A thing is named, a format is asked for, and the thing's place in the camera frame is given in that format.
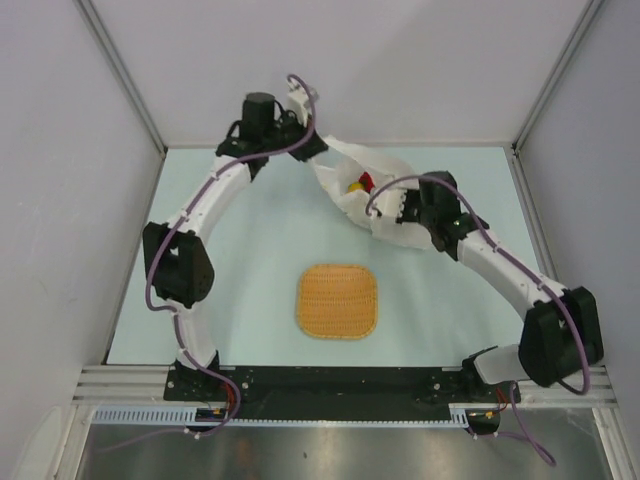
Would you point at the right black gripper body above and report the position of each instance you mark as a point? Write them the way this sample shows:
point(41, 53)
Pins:
point(414, 211)

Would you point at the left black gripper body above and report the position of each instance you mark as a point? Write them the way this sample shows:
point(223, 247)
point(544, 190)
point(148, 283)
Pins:
point(290, 132)

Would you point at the white plastic bag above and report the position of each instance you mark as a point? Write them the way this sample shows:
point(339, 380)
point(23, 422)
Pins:
point(386, 171)

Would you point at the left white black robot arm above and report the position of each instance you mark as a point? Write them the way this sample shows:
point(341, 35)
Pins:
point(178, 271)

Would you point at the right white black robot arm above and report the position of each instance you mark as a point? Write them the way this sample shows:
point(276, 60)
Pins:
point(561, 336)

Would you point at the fake red fruit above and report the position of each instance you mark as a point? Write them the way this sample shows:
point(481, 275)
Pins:
point(366, 182)

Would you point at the fake yellow fruit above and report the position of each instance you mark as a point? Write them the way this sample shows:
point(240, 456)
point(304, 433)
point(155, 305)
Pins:
point(356, 186)

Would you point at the woven bamboo tray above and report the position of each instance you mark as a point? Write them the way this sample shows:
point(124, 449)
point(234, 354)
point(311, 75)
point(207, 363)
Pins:
point(337, 302)

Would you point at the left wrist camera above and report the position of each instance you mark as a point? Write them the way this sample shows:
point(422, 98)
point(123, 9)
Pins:
point(299, 100)

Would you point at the white cable duct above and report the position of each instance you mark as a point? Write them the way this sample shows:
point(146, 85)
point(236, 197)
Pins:
point(205, 417)

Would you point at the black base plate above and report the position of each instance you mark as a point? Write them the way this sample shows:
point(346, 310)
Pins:
point(351, 393)

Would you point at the aluminium frame rail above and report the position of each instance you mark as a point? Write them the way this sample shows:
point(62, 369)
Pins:
point(121, 385)

